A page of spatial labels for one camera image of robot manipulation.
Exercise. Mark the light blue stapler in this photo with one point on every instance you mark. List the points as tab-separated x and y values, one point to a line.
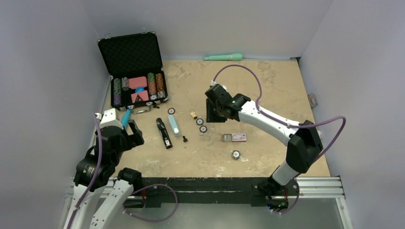
174	125

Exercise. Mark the blue handled tool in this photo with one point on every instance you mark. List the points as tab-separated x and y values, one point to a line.
125	118

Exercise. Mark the black chess pawn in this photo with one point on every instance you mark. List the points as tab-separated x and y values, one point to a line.
184	138

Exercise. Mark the red staple box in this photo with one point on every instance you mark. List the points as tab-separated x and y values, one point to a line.
234	138

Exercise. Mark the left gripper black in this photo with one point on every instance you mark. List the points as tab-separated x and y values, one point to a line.
134	139

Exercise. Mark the black poker chip case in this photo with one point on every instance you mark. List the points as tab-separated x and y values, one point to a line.
130	56

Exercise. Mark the orange chip stack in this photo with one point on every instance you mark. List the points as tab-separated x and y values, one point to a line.
160	85

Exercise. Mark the poker chip upper middle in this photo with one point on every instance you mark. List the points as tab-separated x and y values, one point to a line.
199	121

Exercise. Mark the mint green marker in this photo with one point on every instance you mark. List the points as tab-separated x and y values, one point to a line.
225	57

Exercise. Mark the green chip stack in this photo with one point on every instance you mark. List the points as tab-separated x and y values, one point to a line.
116	92

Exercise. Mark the pink card deck upper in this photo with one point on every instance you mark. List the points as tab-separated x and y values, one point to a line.
138	82

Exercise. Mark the small cork piece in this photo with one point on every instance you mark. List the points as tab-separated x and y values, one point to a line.
194	115

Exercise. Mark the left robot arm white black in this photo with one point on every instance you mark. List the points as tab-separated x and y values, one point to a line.
93	174

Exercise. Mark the grey poker chip front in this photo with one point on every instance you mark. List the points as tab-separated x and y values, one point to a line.
235	154

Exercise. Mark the poker chip near case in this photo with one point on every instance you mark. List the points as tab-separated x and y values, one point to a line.
171	111

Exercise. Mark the pink card deck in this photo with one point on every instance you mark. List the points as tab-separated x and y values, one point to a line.
138	82
142	96

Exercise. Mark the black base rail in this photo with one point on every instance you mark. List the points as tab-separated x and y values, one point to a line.
233	190

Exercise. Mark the orange black poker chip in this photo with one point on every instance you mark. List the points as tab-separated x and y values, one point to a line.
203	129

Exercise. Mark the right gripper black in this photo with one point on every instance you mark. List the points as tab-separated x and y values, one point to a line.
210	118

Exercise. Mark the pink card deck lower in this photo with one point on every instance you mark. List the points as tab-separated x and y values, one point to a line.
142	96

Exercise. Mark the black stapler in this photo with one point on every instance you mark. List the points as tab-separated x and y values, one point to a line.
164	133

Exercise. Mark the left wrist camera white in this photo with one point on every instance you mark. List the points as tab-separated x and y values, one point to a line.
109	118

